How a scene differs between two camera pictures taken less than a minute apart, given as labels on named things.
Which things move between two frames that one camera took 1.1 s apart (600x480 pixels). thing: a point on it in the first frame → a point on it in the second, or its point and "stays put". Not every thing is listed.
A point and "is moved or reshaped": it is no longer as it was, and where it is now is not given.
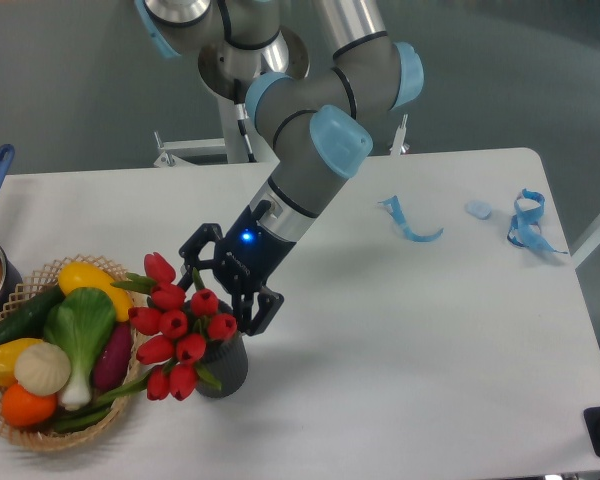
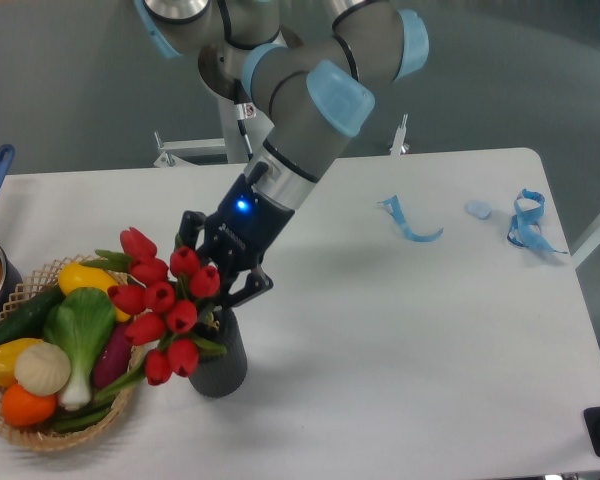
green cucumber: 25,322 stays put
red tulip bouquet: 177,329 is moved or reshaped
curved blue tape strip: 393,207 stays put
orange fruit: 23,408 stays put
